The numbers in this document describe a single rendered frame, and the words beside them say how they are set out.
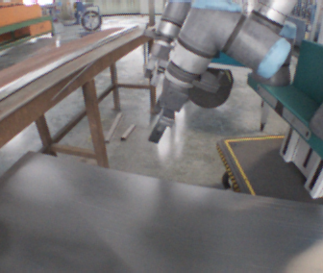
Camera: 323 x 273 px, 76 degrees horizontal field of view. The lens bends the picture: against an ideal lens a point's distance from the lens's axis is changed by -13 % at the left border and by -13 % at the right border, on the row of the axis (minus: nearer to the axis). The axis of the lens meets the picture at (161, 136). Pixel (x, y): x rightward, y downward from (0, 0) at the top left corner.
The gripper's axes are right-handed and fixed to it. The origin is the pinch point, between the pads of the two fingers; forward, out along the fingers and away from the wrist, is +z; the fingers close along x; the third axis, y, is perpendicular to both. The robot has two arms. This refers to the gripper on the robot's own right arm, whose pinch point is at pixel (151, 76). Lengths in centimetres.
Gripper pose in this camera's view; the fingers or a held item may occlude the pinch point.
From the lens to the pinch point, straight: 95.0
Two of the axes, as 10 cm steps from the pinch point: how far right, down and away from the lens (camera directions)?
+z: -3.5, 8.7, 3.4
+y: 9.0, 2.2, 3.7
